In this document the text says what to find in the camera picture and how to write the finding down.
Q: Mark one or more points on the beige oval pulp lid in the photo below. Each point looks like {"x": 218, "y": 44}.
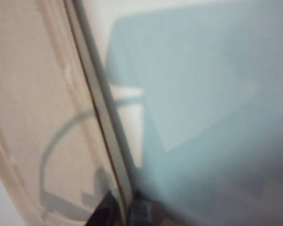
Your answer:
{"x": 37, "y": 94}

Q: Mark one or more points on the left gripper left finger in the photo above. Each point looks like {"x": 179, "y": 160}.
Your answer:
{"x": 103, "y": 212}

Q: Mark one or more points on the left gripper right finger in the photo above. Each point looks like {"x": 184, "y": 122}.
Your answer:
{"x": 140, "y": 212}

